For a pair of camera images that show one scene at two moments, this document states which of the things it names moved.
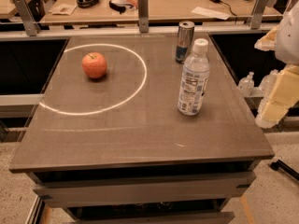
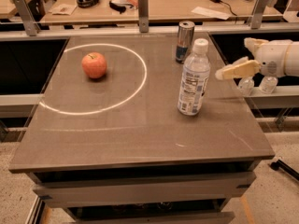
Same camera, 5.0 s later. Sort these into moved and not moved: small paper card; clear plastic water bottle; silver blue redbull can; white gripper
Moved: white gripper
Not moved: small paper card; silver blue redbull can; clear plastic water bottle
